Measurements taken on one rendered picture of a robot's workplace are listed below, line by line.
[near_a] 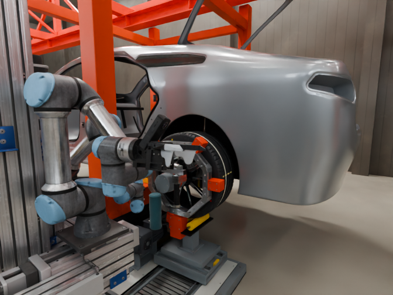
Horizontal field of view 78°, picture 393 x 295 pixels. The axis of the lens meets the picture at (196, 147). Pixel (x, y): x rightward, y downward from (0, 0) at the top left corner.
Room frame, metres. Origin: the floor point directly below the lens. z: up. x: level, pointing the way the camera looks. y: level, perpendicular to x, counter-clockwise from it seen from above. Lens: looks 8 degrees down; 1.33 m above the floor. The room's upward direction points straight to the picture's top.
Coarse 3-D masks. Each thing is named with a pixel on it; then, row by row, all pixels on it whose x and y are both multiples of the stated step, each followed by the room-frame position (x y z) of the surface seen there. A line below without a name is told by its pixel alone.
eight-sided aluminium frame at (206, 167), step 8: (184, 144) 1.65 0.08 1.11; (200, 160) 1.58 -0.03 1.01; (208, 168) 1.57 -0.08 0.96; (152, 176) 1.83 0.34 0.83; (208, 176) 1.56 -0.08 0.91; (152, 184) 1.83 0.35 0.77; (152, 192) 1.82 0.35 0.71; (208, 192) 1.57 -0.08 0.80; (200, 200) 1.58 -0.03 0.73; (208, 200) 1.57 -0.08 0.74; (168, 208) 1.73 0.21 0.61; (176, 208) 1.71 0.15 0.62; (184, 208) 1.71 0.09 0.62; (192, 208) 1.62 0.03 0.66; (184, 216) 1.65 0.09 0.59
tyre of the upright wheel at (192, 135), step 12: (180, 132) 1.81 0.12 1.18; (192, 132) 1.82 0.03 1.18; (204, 132) 1.90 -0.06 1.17; (216, 144) 1.77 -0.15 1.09; (204, 156) 1.66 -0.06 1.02; (216, 156) 1.64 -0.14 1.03; (228, 156) 1.77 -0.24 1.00; (216, 168) 1.61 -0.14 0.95; (228, 168) 1.71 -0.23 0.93; (228, 180) 1.69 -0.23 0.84; (216, 192) 1.61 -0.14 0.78; (228, 192) 1.74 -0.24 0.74; (216, 204) 1.64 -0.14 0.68; (192, 216) 1.72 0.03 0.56
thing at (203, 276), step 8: (160, 256) 1.82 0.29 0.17; (168, 256) 1.83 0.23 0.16; (216, 256) 1.82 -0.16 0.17; (224, 256) 1.83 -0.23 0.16; (160, 264) 1.81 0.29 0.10; (168, 264) 1.77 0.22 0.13; (176, 264) 1.72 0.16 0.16; (184, 264) 1.75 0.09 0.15; (208, 264) 1.75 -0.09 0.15; (216, 264) 1.72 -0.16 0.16; (176, 272) 1.73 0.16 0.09; (184, 272) 1.68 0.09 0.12; (192, 272) 1.64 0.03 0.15; (200, 272) 1.65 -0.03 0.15; (208, 272) 1.62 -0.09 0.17; (216, 272) 1.72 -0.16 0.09; (200, 280) 1.61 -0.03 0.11; (208, 280) 1.61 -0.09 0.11
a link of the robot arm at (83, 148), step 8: (120, 128) 1.41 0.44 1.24; (80, 144) 1.37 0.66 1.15; (88, 144) 1.36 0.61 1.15; (72, 152) 1.39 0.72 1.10; (80, 152) 1.37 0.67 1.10; (88, 152) 1.39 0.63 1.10; (72, 160) 1.38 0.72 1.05; (80, 160) 1.40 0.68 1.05; (72, 168) 1.39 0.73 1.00; (72, 176) 1.45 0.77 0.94
